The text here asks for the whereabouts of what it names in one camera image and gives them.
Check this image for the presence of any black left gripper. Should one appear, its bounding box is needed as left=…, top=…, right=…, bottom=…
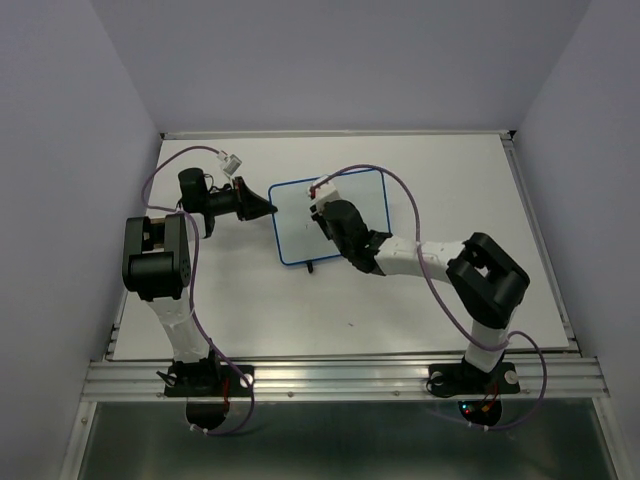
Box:
left=204, top=176, right=277, bottom=222

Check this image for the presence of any blue framed whiteboard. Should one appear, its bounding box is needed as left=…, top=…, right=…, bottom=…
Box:
left=268, top=169, right=391, bottom=266

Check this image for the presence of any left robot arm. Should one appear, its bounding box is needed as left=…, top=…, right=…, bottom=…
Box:
left=122, top=168, right=278, bottom=397

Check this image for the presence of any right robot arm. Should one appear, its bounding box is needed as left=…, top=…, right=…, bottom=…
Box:
left=310, top=199, right=530, bottom=398

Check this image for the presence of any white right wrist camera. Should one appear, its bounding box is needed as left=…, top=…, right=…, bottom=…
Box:
left=307, top=175, right=341, bottom=214

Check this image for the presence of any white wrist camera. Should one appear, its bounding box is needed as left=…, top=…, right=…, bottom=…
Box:
left=217, top=150, right=242, bottom=178
left=307, top=175, right=341, bottom=214

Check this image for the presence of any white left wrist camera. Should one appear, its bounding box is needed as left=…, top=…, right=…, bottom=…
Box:
left=217, top=150, right=242, bottom=178

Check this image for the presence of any aluminium table edge rail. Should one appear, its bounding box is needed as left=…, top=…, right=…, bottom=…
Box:
left=160, top=129, right=517, bottom=141

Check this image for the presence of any aluminium front mounting rail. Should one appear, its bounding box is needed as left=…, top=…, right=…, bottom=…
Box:
left=81, top=352, right=609, bottom=402

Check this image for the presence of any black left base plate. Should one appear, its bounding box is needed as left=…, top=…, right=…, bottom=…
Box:
left=156, top=362, right=249, bottom=398

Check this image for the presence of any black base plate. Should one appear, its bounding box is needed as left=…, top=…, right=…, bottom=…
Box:
left=425, top=362, right=521, bottom=398
left=156, top=362, right=249, bottom=398

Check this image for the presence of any aluminium right side rail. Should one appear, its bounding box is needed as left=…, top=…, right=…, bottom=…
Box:
left=499, top=131, right=582, bottom=355

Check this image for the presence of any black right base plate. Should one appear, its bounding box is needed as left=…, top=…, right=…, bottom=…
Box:
left=425, top=362, right=521, bottom=398

